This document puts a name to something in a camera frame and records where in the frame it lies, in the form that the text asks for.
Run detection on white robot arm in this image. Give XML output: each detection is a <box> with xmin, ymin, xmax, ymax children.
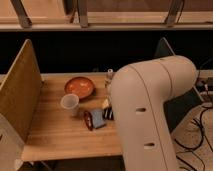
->
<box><xmin>110</xmin><ymin>56</ymin><xmax>197</xmax><ymax>171</ymax></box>

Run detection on small clear bottle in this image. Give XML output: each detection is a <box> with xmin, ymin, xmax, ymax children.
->
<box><xmin>105</xmin><ymin>69</ymin><xmax>114</xmax><ymax>90</ymax></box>

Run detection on orange bowl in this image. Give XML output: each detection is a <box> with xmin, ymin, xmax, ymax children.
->
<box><xmin>64</xmin><ymin>77</ymin><xmax>95</xmax><ymax>99</ymax></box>

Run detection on right dark side panel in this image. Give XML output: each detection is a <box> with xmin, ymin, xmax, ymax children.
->
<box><xmin>154</xmin><ymin>37</ymin><xmax>202</xmax><ymax>132</ymax></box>

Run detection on left wooden side panel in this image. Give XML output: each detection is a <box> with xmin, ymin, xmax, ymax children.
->
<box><xmin>0</xmin><ymin>39</ymin><xmax>42</xmax><ymax>142</ymax></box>

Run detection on wooden shelf with metal legs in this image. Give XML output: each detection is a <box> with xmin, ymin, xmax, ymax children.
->
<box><xmin>0</xmin><ymin>0</ymin><xmax>213</xmax><ymax>32</ymax></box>

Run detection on black floor cables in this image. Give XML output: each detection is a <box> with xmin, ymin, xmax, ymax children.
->
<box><xmin>173</xmin><ymin>56</ymin><xmax>213</xmax><ymax>171</ymax></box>

